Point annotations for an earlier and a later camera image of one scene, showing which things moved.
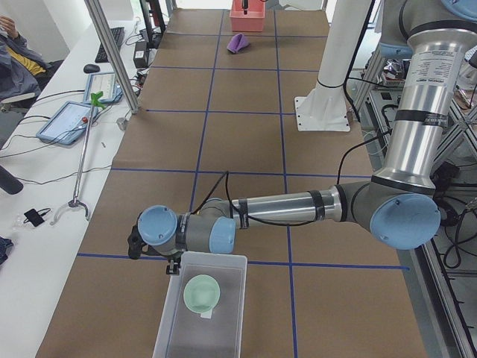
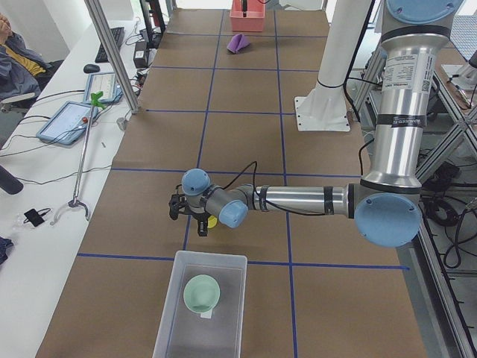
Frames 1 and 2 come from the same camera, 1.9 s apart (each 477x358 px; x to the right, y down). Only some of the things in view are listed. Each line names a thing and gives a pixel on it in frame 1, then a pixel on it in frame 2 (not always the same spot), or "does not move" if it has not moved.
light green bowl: (201, 293) does not move
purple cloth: (238, 43) does not move
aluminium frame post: (109, 44) does not move
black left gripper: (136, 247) to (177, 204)
